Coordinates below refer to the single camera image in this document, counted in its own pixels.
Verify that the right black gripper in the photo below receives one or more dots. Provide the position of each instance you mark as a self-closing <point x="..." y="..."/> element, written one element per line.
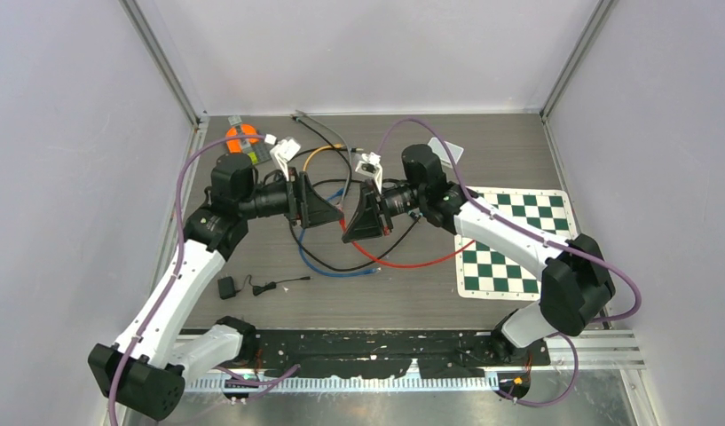
<point x="366" y="224"/>

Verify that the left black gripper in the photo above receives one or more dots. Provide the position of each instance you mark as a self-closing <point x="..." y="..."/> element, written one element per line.
<point x="303" y="205"/>

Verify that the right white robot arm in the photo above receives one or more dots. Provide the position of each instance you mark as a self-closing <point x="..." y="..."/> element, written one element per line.
<point x="574" y="287"/>

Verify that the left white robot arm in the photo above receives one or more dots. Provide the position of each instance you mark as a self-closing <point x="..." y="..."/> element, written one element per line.
<point x="143" y="369"/>

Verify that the grey lego baseplate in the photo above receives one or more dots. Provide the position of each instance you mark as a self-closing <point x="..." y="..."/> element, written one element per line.
<point x="247" y="145"/>

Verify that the black power adapter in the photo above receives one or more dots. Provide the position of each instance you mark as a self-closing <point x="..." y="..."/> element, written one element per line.
<point x="227" y="287"/>

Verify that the green white chessboard mat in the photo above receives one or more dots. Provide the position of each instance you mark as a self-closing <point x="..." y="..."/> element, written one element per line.
<point x="500" y="263"/>

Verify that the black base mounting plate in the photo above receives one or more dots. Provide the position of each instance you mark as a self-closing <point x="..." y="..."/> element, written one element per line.
<point x="379" y="354"/>

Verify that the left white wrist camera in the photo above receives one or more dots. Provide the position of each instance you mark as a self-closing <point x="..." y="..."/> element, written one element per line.
<point x="282" y="152"/>

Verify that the white network switch far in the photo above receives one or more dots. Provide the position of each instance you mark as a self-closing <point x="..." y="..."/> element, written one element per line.
<point x="449" y="154"/>

